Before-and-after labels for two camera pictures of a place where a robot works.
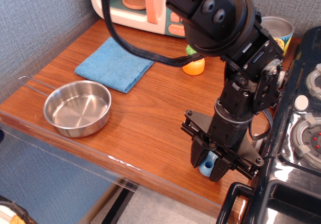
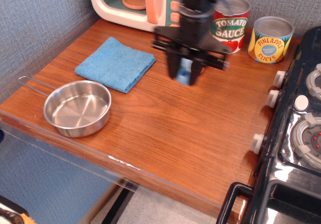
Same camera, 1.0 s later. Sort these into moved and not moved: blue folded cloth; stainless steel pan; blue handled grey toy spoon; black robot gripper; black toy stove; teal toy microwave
Moved: black robot gripper; blue handled grey toy spoon
Not moved: black toy stove; stainless steel pan; blue folded cloth; teal toy microwave
